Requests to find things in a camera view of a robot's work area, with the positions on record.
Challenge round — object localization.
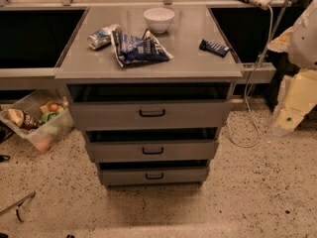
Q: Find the white ceramic bowl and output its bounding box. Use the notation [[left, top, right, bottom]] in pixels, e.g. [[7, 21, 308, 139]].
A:
[[144, 8, 175, 34]]

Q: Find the brown snack bag in bin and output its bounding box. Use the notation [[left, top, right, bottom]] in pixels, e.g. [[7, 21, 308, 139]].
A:
[[8, 109, 39, 130]]

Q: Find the grey drawer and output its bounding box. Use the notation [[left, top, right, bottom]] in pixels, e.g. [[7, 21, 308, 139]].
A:
[[67, 82, 230, 131], [97, 160, 209, 186], [85, 128, 219, 163]]

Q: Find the orange fruit in bin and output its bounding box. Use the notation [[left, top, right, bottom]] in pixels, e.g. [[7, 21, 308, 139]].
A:
[[50, 103, 58, 112]]

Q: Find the clear plastic storage bin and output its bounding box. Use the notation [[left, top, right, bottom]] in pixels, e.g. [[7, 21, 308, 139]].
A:
[[0, 89, 73, 152]]

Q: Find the green packet in bin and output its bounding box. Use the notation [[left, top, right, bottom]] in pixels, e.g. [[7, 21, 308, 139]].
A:
[[41, 112, 58, 124]]

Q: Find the blue chip bag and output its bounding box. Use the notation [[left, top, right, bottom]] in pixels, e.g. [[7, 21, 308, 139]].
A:
[[111, 30, 173, 67]]

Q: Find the grey bottom drawer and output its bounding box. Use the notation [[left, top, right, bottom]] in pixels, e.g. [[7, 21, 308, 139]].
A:
[[97, 160, 209, 186]]

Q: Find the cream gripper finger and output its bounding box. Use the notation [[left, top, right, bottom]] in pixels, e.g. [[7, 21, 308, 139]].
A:
[[271, 68, 317, 136]]

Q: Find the grey drawer cabinet frame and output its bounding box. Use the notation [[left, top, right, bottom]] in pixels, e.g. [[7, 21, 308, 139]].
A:
[[56, 5, 242, 186]]

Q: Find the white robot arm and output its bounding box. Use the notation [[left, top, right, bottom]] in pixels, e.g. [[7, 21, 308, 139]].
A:
[[268, 0, 317, 136]]

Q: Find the grey top drawer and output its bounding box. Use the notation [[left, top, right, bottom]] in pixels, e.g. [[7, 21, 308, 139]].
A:
[[67, 82, 230, 131]]

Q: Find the white power cable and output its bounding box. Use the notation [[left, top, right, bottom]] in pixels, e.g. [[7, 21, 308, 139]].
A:
[[226, 4, 275, 149]]

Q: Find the crushed silver soda can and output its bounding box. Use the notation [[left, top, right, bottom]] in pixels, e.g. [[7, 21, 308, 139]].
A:
[[87, 24, 121, 50]]

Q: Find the dark blue snack bar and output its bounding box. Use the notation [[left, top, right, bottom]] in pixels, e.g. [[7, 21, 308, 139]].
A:
[[199, 40, 230, 58]]

